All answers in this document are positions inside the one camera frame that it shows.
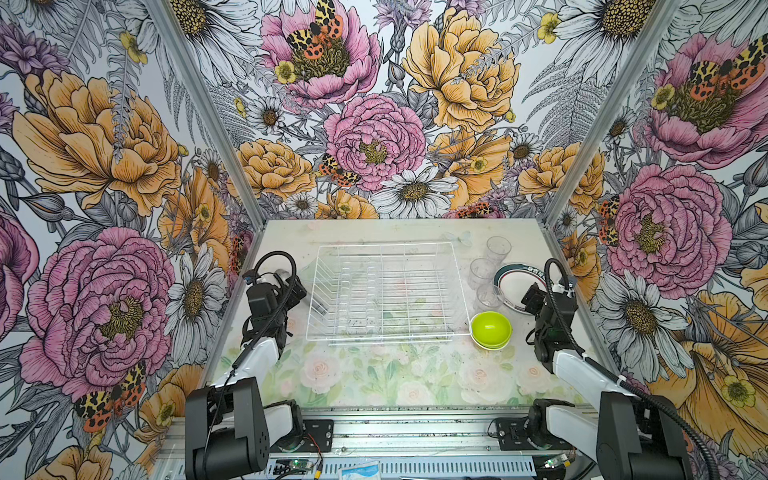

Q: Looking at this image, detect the pink wooden plate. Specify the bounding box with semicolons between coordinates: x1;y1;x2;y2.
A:
493;263;545;314

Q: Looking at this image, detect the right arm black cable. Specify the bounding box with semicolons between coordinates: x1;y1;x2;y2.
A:
542;257;721;480

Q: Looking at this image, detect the clear glass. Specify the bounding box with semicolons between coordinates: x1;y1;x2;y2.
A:
485;236;512;265
474;284;505;311
468;258;498;289

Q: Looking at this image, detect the aluminium frame rail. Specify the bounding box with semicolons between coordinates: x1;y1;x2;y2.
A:
157;405;673;480

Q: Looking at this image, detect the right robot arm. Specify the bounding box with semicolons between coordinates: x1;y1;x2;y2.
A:
522;283;693;479

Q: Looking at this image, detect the white wire dish rack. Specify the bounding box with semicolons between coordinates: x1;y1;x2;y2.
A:
305;241;470;346

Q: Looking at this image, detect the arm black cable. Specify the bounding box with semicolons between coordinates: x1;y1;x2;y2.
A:
201;250;299;480
542;257;721;480

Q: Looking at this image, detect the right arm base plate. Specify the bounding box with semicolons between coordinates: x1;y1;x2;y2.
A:
486;417;573;451

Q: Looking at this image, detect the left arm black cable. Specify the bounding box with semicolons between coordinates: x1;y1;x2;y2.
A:
201;250;299;480

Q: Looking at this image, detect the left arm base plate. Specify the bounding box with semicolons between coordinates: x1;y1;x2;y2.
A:
270;419;335;454

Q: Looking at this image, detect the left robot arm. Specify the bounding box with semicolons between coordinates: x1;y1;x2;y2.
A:
184;274;306;479

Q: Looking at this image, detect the lime green bowl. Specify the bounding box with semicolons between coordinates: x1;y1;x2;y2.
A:
470;311;513;351

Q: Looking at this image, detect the small circuit board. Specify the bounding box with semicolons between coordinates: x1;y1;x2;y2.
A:
272;458;316;476

